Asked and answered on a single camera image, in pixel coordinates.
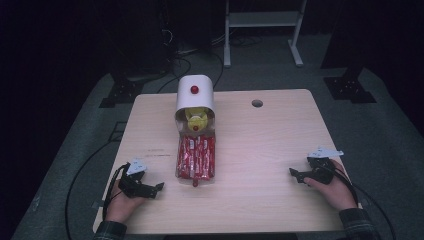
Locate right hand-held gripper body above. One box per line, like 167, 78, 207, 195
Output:
303, 146, 345, 186

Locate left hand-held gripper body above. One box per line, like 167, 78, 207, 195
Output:
117, 158, 155, 200

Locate person's left hand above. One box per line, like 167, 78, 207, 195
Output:
105, 179, 148, 224

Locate person's right hand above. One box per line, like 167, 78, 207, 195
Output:
303, 159, 358, 212

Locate clear plastic drawer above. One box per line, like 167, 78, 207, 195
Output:
173, 106, 217, 188

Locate pile of red snack packets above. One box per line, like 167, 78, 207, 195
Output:
176, 134, 216, 181

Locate yellow plastic piece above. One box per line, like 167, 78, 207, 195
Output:
184, 106, 212, 133

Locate black stand with base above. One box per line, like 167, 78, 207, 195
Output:
320, 0, 378, 105

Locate black stand base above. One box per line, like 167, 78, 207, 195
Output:
98, 69, 145, 109

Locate white metal stand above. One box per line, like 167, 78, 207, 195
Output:
223, 0, 309, 69

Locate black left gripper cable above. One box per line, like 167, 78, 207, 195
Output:
102, 161, 132, 222

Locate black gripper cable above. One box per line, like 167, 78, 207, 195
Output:
102, 161, 132, 222
328, 163, 398, 240

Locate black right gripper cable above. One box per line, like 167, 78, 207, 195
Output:
328, 163, 398, 240

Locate black floor cable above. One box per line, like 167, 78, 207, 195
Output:
64, 141, 113, 240

